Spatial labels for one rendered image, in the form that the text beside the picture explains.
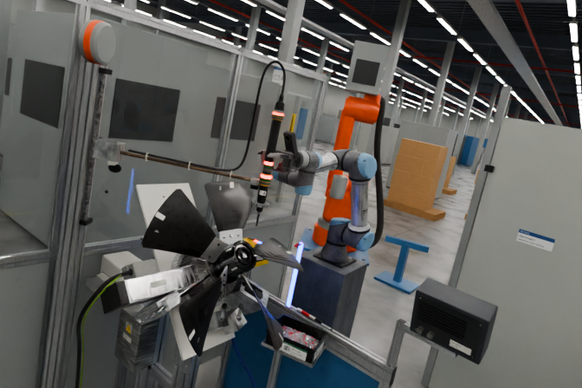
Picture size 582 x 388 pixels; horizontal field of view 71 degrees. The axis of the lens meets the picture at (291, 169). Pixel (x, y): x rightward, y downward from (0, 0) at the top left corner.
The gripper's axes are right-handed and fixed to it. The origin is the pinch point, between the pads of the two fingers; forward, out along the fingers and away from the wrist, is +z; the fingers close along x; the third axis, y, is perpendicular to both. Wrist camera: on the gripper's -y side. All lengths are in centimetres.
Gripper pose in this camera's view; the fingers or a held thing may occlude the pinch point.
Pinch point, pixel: (265, 152)
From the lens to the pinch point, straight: 154.8
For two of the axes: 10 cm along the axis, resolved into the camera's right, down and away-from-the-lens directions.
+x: -7.7, -2.5, 5.9
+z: -6.1, 0.0, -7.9
